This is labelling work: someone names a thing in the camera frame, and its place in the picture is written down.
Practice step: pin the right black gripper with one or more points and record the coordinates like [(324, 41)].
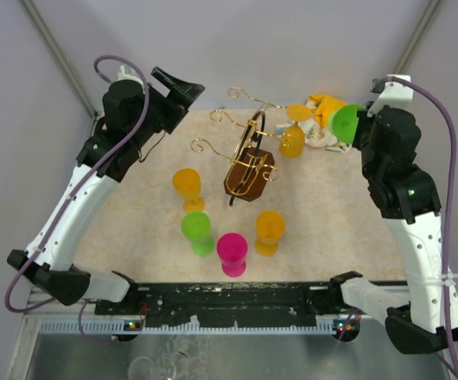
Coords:
[(363, 119)]

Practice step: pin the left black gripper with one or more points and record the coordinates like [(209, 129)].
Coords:
[(184, 94)]

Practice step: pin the green plastic wine glass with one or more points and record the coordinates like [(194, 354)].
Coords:
[(196, 228), (343, 123)]

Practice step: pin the orange plastic wine glass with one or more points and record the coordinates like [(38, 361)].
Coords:
[(187, 184), (269, 229), (293, 139)]

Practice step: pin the gold wire wine glass rack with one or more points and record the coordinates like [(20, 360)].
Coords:
[(250, 166)]

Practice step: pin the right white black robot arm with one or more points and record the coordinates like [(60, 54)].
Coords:
[(409, 204)]

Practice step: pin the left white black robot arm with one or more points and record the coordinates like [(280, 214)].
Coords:
[(48, 261)]

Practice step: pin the pink plastic wine glass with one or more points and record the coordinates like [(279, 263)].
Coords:
[(232, 250)]

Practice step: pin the clear wine glass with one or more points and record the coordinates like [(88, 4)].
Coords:
[(166, 363)]

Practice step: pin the yellow patterned cloth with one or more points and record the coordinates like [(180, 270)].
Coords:
[(316, 132)]

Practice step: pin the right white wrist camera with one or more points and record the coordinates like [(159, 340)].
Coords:
[(392, 94)]

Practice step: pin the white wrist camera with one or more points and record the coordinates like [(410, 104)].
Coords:
[(392, 94), (127, 73)]

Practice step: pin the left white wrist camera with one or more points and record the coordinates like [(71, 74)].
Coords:
[(127, 73)]

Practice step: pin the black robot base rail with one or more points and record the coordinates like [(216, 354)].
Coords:
[(242, 307)]

